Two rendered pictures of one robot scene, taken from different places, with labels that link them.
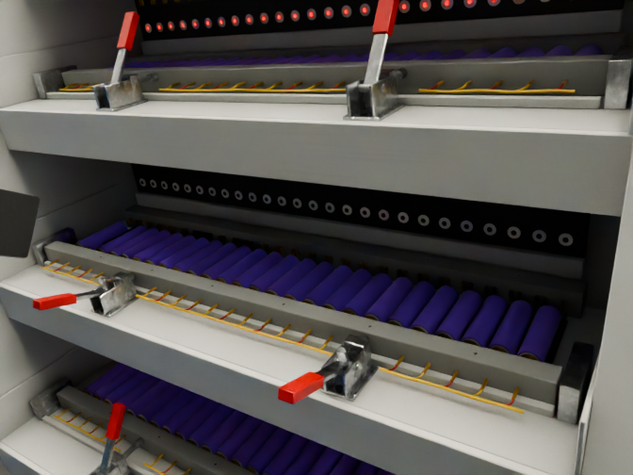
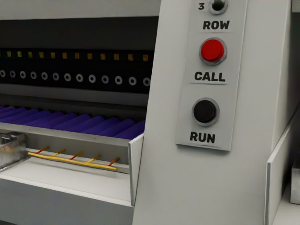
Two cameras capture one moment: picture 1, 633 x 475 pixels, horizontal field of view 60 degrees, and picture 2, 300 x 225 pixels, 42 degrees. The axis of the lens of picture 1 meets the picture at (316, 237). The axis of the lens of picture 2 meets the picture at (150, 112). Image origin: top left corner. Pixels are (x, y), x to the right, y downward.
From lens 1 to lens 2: 0.17 m
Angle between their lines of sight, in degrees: 13
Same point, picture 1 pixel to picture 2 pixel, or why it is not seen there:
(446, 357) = (74, 142)
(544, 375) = not seen: hidden behind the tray
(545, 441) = (127, 185)
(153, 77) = not seen: outside the picture
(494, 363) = (104, 141)
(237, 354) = not seen: outside the picture
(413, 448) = (35, 198)
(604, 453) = (150, 173)
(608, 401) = (152, 134)
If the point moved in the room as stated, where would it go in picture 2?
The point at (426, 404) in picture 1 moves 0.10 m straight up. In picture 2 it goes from (53, 172) to (69, 64)
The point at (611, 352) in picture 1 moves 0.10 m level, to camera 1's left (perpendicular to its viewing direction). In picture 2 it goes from (154, 99) to (18, 80)
